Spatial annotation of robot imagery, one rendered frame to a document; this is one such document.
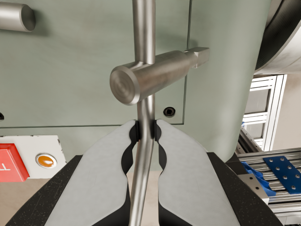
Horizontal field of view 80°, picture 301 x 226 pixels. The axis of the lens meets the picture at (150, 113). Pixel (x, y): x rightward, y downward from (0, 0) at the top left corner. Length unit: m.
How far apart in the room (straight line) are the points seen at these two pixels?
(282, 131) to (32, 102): 2.05
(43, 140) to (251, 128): 1.55
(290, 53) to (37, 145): 0.35
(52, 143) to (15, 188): 2.53
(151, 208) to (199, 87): 2.40
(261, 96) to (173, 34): 1.40
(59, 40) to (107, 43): 0.05
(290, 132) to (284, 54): 1.89
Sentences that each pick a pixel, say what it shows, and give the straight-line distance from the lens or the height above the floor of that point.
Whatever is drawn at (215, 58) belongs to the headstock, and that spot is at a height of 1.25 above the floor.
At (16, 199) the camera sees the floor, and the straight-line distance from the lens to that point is 2.94.
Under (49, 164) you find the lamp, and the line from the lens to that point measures 0.29.
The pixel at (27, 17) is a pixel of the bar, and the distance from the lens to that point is 0.21.
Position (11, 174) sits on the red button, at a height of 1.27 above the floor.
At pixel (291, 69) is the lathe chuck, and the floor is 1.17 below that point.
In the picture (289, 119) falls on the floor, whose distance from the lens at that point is 2.08.
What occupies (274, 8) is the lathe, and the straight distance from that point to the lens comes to 0.31.
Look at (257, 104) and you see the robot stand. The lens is 1.57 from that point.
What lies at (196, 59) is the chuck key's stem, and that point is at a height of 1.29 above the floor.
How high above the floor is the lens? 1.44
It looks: 62 degrees down
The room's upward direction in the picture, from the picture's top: 179 degrees counter-clockwise
